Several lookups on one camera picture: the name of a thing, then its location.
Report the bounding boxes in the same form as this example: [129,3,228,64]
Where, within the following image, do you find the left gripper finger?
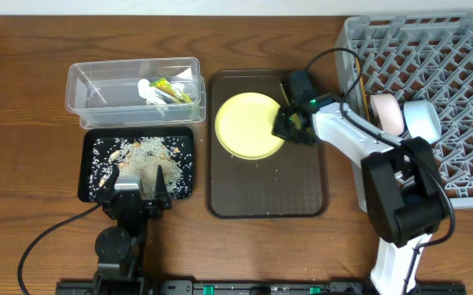
[104,166,120,191]
[154,166,171,201]

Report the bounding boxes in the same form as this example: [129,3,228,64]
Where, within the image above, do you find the rice and food scraps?
[82,136,193,202]

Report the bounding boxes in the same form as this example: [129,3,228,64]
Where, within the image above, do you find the yellow plate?
[215,92,284,160]

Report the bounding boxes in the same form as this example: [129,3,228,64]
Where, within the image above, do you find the pink white bowl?
[371,94,405,136]

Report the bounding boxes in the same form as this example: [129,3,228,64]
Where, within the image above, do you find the white tissue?
[138,79,168,105]

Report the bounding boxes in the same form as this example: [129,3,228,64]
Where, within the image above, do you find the green snack wrapper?
[149,78,193,103]

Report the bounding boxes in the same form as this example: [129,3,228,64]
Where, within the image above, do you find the light blue bowl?
[403,100,442,144]

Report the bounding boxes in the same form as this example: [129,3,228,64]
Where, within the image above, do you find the wooden chopstick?
[355,57,371,122]

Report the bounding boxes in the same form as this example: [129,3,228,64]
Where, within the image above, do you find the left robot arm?
[92,166,171,295]

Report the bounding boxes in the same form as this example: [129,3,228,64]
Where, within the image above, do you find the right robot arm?
[272,70,455,294]

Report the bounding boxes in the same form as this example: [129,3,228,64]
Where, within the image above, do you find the black waste tray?
[77,126,194,202]

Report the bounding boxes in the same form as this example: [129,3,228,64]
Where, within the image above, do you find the grey dishwasher rack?
[335,13,473,209]

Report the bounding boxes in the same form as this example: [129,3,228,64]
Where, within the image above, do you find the dark brown serving tray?
[207,70,330,219]

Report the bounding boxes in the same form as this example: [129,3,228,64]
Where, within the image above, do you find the clear plastic bin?
[66,57,206,129]

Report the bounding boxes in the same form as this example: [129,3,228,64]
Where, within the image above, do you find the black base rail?
[54,279,466,295]

